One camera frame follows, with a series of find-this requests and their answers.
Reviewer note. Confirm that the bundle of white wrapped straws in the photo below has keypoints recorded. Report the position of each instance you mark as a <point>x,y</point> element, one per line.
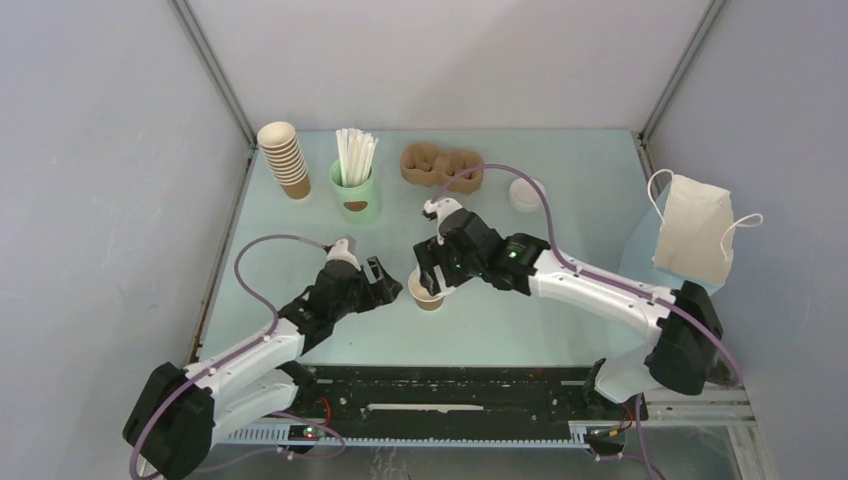
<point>356,150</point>

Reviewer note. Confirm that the brown paper coffee cup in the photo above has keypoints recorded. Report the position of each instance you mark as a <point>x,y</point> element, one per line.
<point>423,299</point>

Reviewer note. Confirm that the white paper bag with handles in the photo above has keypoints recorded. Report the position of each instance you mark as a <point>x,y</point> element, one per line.
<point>696,232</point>

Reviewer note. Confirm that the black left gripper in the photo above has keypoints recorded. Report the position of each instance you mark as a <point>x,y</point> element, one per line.
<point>377,293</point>

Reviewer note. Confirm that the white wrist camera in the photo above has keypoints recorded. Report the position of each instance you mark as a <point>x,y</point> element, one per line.
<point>440,209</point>
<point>343,250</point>

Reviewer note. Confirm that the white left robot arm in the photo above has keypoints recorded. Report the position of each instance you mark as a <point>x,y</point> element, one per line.
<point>182,412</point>

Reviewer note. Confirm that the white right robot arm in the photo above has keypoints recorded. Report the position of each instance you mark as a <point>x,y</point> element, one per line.
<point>679,326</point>

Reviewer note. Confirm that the stack of white lids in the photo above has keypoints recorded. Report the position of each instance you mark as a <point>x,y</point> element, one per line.
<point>526,196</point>

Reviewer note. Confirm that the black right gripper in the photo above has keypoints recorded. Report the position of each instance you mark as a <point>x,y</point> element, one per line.
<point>433,253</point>

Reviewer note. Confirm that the stack of brown paper cups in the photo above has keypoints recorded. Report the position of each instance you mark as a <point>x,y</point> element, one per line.
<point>280,146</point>

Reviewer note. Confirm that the brown cardboard cup carrier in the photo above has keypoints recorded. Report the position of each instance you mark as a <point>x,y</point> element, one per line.
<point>427,164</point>

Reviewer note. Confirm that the green straw holder jar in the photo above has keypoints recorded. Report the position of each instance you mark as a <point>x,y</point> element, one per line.
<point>359,205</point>

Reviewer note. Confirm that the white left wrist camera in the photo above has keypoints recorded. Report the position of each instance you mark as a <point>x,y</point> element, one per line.
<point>343,250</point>

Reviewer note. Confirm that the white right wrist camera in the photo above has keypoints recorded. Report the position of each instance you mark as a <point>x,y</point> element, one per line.
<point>440,209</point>

